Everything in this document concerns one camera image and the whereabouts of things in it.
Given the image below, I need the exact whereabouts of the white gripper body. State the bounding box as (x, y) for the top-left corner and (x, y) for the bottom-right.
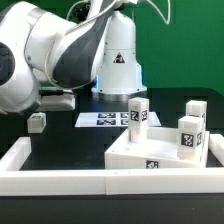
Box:
(37, 90), (75, 112)

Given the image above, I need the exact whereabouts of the white square table top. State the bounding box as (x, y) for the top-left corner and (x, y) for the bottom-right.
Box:
(104, 127), (209, 169)

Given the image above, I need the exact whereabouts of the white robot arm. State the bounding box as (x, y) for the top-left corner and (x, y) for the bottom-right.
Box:
(0, 0), (146, 114)

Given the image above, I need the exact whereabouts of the white sheet with markers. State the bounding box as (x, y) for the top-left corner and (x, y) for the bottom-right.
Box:
(74, 111), (162, 128)

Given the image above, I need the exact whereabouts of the white U-shaped obstacle fence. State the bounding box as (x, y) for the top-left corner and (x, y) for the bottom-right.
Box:
(0, 137), (224, 196)

